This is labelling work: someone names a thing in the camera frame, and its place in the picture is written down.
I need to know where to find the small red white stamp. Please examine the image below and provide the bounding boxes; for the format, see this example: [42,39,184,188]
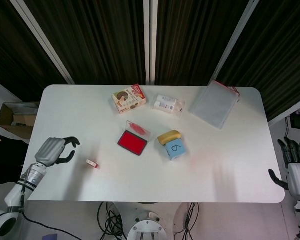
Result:
[85,159,100,169]

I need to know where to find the red ink pad clear lid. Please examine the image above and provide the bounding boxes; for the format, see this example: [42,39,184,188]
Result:
[117,120,152,157]

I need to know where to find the stack of clear zip bags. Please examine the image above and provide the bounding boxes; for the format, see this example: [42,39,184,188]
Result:
[188,79,241,130]

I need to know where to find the open cardboard box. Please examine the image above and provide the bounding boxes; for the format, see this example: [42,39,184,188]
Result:
[0,101,40,140]

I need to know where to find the black cable bundle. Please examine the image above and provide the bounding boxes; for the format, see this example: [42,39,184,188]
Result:
[97,201,128,240]
[173,202,200,240]

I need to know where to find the printed snack carton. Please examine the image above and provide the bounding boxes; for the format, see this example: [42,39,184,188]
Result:
[111,84,147,115]

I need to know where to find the blue foam cube with numbers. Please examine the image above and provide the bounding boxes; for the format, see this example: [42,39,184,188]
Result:
[163,138,188,161]

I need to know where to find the white slanted frame post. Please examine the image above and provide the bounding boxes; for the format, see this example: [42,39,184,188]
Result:
[9,0,75,85]
[213,0,260,81]

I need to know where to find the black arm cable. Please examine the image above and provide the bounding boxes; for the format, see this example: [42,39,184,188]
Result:
[19,174,55,236]

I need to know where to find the white upright frame post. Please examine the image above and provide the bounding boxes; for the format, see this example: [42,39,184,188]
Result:
[142,0,159,85]

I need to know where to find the clear plastic pack white items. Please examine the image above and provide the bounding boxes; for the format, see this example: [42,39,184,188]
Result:
[151,94,186,118]

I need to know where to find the yellow green sponge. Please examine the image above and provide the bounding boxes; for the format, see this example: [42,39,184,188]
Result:
[157,129,183,146]

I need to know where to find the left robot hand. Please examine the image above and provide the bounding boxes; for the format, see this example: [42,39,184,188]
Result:
[34,136,81,168]

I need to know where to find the robot base column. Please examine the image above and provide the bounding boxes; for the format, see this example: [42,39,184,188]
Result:
[126,211,170,240]

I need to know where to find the dark pleated curtain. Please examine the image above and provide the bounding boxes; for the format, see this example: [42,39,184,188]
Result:
[0,0,300,122]

